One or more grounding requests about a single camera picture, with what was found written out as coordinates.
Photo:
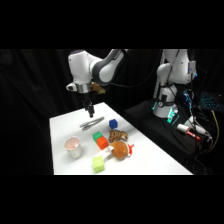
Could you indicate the yellow tan wrist connector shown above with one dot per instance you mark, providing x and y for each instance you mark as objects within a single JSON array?
[{"x": 98, "y": 88}]

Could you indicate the light green block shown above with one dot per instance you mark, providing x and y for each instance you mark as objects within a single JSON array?
[{"x": 98, "y": 164}]

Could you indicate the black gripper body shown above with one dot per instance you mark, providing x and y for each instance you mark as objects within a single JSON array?
[{"x": 86, "y": 98}]

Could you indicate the blue block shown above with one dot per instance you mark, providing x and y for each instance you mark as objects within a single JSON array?
[{"x": 113, "y": 124}]

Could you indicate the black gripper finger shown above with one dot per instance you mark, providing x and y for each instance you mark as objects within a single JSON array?
[
  {"x": 87, "y": 110},
  {"x": 92, "y": 109}
]

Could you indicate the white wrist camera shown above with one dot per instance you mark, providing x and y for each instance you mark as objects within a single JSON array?
[{"x": 71, "y": 87}]

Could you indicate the striped tiger toy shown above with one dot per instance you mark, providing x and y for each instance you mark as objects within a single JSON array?
[{"x": 117, "y": 135}]

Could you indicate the red block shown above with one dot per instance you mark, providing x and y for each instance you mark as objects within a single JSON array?
[{"x": 102, "y": 143}]

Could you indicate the blue backlit keyboard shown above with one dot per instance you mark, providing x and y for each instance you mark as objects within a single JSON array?
[{"x": 210, "y": 100}]

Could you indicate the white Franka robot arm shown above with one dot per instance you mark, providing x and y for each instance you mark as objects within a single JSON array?
[{"x": 83, "y": 66}]

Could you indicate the dark green block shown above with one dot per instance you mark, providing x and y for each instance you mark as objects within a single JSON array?
[{"x": 97, "y": 135}]

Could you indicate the black robot stand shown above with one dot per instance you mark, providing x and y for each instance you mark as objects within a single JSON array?
[{"x": 150, "y": 126}]

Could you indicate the orange ball toy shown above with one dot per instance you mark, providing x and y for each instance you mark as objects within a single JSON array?
[{"x": 120, "y": 150}]

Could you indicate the white paper cup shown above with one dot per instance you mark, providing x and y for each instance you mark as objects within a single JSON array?
[{"x": 74, "y": 148}]

